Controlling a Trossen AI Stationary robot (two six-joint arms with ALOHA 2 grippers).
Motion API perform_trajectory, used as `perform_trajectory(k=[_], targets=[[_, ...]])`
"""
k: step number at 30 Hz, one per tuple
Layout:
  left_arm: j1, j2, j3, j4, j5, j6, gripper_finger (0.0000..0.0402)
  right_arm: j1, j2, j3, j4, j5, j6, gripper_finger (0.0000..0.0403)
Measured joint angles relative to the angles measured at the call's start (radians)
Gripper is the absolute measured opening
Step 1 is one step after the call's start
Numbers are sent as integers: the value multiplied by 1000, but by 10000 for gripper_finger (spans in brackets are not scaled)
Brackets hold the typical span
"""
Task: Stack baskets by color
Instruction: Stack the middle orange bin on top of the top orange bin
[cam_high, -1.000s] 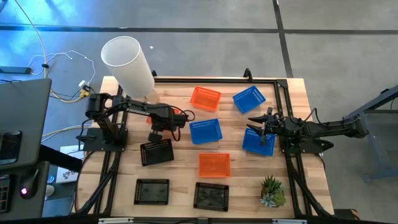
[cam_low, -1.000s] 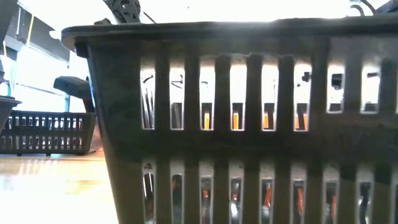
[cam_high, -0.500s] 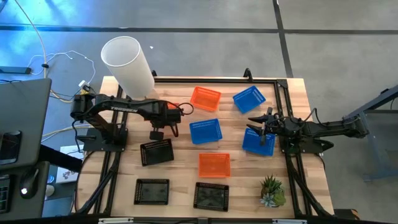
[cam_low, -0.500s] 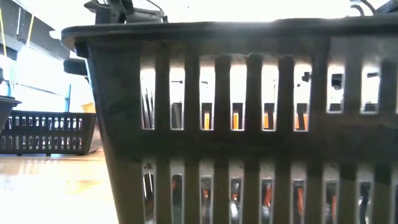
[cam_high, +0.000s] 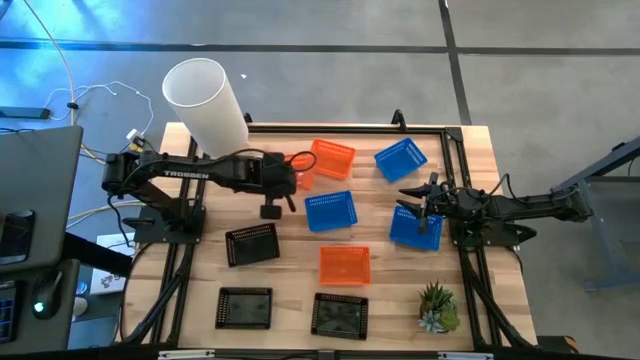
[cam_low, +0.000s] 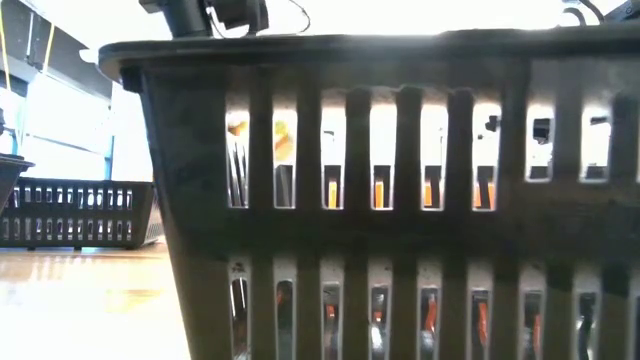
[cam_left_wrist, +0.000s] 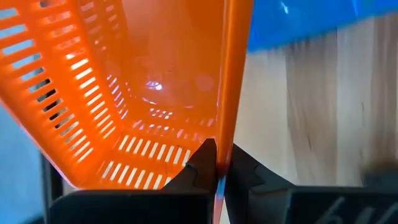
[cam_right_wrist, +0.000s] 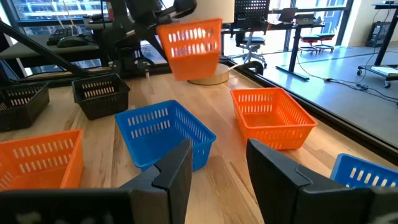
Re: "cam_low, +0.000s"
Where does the black slotted plastic basket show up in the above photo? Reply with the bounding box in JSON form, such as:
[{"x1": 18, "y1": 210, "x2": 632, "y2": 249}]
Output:
[
  {"x1": 98, "y1": 22, "x2": 640, "y2": 360},
  {"x1": 0, "y1": 153, "x2": 35, "y2": 214},
  {"x1": 0, "y1": 177, "x2": 165, "y2": 251}
]

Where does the orange plastic mesh basket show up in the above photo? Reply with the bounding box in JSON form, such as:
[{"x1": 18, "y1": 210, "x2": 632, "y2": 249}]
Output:
[{"x1": 275, "y1": 180, "x2": 542, "y2": 346}]

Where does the black left camera cable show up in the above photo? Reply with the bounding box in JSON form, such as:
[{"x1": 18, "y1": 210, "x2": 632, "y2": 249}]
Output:
[{"x1": 285, "y1": 0, "x2": 312, "y2": 35}]

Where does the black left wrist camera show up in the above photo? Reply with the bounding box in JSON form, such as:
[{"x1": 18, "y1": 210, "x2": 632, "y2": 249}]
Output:
[{"x1": 205, "y1": 0, "x2": 270, "y2": 37}]

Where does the blue metal post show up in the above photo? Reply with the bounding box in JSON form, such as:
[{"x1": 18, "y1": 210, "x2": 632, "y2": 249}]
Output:
[{"x1": 103, "y1": 133, "x2": 116, "y2": 182}]

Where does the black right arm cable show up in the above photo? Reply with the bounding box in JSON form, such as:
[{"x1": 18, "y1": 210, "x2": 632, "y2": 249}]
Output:
[{"x1": 562, "y1": 0, "x2": 607, "y2": 26}]

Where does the yellow hanging strap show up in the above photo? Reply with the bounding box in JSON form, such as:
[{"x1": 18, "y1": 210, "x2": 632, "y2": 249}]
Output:
[{"x1": 0, "y1": 0, "x2": 12, "y2": 92}]

